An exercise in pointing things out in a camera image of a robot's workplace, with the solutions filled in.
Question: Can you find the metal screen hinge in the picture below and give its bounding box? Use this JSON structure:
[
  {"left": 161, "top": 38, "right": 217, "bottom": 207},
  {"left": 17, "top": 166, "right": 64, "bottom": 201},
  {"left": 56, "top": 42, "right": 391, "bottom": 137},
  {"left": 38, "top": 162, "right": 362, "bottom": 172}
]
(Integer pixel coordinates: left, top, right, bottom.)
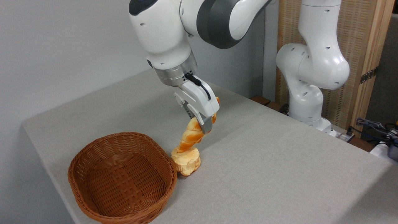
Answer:
[{"left": 359, "top": 67, "right": 379, "bottom": 85}]

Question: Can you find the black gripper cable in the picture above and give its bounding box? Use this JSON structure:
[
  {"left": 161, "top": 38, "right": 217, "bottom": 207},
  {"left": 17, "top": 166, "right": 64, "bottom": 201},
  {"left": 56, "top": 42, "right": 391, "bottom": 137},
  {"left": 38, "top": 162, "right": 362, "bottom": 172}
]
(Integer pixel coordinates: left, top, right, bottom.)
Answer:
[{"left": 185, "top": 73, "right": 211, "bottom": 101}]

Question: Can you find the bundle of dark cables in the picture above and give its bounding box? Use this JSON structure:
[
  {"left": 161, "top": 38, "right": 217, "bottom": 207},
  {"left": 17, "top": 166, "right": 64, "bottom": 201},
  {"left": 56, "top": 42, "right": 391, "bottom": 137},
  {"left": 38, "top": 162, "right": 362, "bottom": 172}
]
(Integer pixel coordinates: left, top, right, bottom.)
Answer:
[{"left": 355, "top": 118, "right": 398, "bottom": 147}]

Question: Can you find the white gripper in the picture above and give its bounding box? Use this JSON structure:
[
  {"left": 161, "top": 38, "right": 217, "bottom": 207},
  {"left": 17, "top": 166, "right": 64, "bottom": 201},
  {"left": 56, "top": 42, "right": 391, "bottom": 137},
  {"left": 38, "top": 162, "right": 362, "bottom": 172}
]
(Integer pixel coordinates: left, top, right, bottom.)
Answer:
[{"left": 174, "top": 80, "right": 220, "bottom": 135}]

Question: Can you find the long braided bread loaf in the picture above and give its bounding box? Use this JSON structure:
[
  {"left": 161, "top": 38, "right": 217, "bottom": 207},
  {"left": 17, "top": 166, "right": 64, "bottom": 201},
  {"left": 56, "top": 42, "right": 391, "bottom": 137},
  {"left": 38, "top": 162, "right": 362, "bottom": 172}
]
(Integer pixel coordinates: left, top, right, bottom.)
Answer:
[{"left": 175, "top": 97, "right": 221, "bottom": 154}]

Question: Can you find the wooden woven screen panel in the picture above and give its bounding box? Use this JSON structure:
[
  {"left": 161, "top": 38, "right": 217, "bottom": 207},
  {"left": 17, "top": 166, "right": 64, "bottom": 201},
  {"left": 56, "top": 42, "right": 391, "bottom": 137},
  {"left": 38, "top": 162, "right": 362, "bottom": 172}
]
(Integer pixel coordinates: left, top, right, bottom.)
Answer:
[{"left": 275, "top": 0, "right": 396, "bottom": 139}]

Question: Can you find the brown wooden block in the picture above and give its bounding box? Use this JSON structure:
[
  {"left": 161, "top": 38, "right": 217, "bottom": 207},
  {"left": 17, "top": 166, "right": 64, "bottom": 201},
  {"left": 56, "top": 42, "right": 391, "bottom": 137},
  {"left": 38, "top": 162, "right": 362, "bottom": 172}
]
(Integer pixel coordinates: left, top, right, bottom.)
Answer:
[{"left": 250, "top": 95, "right": 271, "bottom": 106}]

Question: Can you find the brown wicker basket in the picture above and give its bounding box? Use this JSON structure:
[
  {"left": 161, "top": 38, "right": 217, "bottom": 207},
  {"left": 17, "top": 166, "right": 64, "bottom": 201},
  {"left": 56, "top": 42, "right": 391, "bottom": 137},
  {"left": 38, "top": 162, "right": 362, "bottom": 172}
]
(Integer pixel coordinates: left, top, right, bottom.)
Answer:
[{"left": 67, "top": 132, "right": 178, "bottom": 224}]

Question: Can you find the round bread bun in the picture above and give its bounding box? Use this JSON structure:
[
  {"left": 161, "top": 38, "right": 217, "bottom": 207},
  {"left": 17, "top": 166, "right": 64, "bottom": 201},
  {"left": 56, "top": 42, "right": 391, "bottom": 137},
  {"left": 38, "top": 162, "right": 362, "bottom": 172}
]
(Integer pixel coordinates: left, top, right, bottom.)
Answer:
[{"left": 171, "top": 147, "right": 201, "bottom": 177}]

